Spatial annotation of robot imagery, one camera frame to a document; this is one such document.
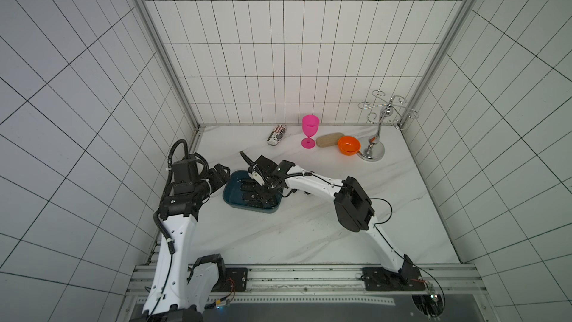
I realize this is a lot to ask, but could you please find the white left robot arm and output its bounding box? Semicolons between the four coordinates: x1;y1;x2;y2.
135;153;230;321

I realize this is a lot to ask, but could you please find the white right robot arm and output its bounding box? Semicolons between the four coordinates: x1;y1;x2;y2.
240;151;414;284

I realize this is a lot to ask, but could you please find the teal storage box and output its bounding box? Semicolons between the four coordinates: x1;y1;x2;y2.
223;170;283;213

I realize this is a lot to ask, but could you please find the pink plastic wine glass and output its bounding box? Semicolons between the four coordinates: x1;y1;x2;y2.
302;115;320;149

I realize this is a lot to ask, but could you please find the cork oval block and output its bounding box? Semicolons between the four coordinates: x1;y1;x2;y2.
316;132;344;148

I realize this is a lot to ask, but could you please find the orange plastic bowl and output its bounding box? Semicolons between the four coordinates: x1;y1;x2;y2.
338;136;361;156

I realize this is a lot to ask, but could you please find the chrome glass holder stand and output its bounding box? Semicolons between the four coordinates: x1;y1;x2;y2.
357;89;419;162

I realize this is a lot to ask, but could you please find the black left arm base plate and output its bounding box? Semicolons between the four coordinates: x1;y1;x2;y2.
212;268;249;294

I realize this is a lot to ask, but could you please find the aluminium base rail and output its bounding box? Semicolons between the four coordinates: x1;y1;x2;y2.
126;263;486;305

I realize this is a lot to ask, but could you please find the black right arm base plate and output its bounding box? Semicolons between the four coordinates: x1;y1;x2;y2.
360;254;426;292

